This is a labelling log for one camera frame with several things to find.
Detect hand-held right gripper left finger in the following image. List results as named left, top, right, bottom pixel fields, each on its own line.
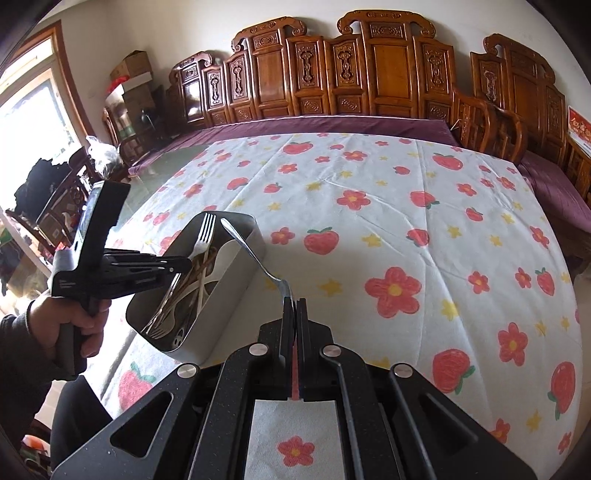
left=51, top=298, right=297, bottom=480

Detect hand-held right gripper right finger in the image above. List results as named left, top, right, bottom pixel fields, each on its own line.
left=297, top=298, right=539, bottom=480

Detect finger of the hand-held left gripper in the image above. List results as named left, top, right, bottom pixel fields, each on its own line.
left=105, top=250, right=193, bottom=274
left=106, top=272, right=179, bottom=291

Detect metal spoon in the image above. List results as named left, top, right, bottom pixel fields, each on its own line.
left=220, top=218, right=294, bottom=305

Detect metal fork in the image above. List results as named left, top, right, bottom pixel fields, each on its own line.
left=182, top=211, right=218, bottom=287
left=141, top=277, right=195, bottom=340

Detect brown wooden chopstick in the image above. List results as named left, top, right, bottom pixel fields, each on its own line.
left=185, top=247, right=221, bottom=291

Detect metal utensil tray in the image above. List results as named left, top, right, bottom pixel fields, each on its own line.
left=126, top=210, right=266, bottom=365

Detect person's left forearm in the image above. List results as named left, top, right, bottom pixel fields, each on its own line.
left=0, top=314, right=88, bottom=448

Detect person's left hand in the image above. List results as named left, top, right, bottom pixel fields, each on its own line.
left=27, top=291, right=110, bottom=359

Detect wooden chair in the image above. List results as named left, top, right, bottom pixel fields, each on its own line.
left=4, top=150, right=103, bottom=260

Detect black cloth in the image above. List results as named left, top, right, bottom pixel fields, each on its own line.
left=14, top=158, right=71, bottom=214

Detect clear plastic bag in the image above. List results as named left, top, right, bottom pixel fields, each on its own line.
left=85, top=136, right=123, bottom=181

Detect strawberry print tablecloth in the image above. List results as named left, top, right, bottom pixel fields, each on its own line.
left=85, top=131, right=583, bottom=480

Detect person's black pants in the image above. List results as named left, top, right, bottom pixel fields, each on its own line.
left=48, top=376, right=116, bottom=469

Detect cardboard box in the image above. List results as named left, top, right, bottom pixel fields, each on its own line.
left=110, top=50, right=153, bottom=82

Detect wooden framed window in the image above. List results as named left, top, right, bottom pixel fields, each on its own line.
left=0, top=21, right=91, bottom=213

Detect carved wooden bench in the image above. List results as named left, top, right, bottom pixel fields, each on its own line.
left=168, top=16, right=468, bottom=139

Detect purple armchair cushion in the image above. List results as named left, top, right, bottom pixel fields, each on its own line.
left=517, top=150, right=591, bottom=228

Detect wooden side table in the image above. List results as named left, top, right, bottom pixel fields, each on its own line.
left=566, top=136, right=591, bottom=195

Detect carved wooden armchair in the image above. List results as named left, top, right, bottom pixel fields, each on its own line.
left=455, top=32, right=591, bottom=199

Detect red desk calendar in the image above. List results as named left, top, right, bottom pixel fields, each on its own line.
left=567, top=106, right=591, bottom=148

